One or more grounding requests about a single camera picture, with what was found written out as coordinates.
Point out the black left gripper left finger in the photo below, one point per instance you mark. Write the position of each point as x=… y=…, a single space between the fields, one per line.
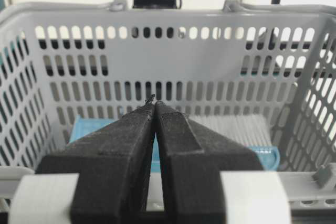
x=113 y=164

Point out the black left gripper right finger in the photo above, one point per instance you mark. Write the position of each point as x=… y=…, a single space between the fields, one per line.
x=191 y=159

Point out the grey plastic shopping basket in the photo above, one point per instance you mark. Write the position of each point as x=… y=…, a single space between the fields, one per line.
x=62 y=61

